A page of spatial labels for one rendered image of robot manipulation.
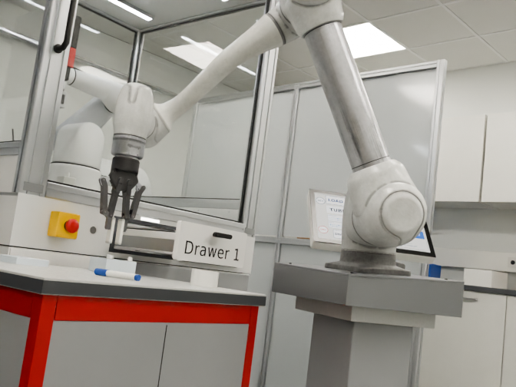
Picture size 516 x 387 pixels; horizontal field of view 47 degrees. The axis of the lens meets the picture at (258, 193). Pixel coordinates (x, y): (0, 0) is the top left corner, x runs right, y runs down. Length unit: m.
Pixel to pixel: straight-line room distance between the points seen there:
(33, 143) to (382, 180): 0.95
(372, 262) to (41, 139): 0.98
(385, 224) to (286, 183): 2.39
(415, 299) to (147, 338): 0.71
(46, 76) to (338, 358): 1.12
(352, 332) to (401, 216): 0.36
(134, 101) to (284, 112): 2.39
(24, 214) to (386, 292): 0.99
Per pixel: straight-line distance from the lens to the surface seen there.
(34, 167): 1.77
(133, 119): 1.66
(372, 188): 1.47
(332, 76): 1.54
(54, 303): 1.13
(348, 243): 1.69
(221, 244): 1.81
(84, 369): 1.20
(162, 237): 1.76
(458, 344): 4.52
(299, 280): 1.68
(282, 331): 3.72
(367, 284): 1.52
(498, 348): 4.41
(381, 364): 1.68
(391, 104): 3.50
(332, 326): 1.69
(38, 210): 1.78
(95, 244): 1.89
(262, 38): 1.72
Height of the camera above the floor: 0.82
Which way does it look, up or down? 7 degrees up
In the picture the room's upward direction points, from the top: 7 degrees clockwise
